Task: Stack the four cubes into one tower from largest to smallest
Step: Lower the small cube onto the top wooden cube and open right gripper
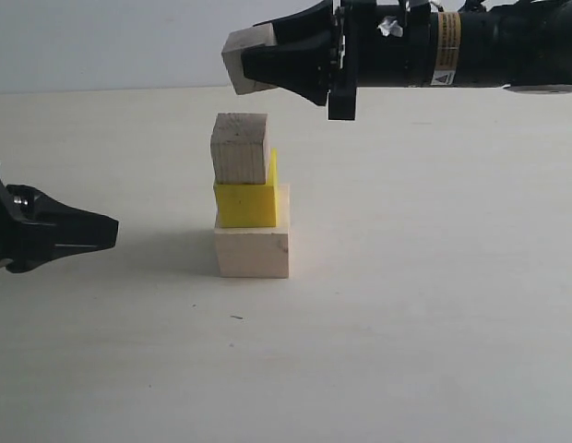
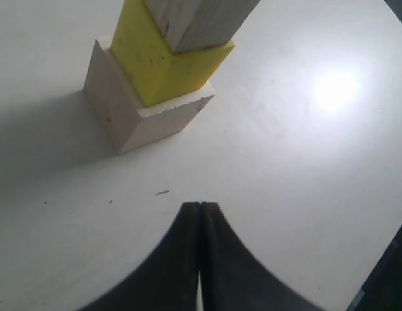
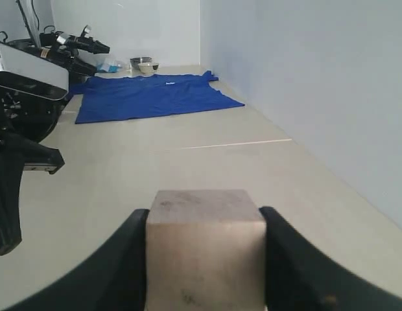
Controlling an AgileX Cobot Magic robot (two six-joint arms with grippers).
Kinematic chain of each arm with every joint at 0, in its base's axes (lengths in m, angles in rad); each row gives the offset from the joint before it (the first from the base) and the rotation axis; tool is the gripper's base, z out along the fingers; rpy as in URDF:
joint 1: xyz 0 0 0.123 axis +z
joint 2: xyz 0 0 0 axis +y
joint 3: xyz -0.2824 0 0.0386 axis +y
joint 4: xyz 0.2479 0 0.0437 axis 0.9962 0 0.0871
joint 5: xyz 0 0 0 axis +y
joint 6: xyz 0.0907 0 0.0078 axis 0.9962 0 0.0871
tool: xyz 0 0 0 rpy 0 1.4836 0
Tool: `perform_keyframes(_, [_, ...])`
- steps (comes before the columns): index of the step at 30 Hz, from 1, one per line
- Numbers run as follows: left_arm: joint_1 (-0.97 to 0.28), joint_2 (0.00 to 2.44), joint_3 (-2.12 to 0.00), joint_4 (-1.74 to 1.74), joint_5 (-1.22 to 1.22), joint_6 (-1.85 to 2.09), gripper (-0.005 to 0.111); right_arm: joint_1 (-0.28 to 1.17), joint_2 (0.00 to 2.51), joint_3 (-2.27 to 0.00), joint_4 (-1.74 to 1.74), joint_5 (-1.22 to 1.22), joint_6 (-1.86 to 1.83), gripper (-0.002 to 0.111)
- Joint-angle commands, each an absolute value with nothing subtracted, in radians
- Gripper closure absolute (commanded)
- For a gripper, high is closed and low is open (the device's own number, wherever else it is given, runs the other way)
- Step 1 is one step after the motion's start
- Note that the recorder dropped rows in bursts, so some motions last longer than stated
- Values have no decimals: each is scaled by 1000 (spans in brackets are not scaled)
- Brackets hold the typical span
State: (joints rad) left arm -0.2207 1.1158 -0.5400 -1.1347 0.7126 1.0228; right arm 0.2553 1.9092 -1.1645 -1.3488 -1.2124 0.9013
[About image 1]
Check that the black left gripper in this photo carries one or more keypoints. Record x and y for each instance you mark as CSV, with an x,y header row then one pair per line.
x,y
71,231

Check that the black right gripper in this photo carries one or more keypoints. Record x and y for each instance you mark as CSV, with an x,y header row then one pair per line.
x,y
379,46

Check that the small natural wooden cube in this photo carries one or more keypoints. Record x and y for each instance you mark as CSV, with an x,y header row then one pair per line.
x,y
232,52

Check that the medium natural wooden cube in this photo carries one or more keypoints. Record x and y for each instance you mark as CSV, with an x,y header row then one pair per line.
x,y
239,148

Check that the yellow cube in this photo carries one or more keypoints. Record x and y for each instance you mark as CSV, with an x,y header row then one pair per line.
x,y
248,205

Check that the large pale wooden cube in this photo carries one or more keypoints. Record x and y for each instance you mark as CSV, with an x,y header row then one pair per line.
x,y
262,252

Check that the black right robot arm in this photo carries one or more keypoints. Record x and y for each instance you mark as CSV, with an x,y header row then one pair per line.
x,y
524,47

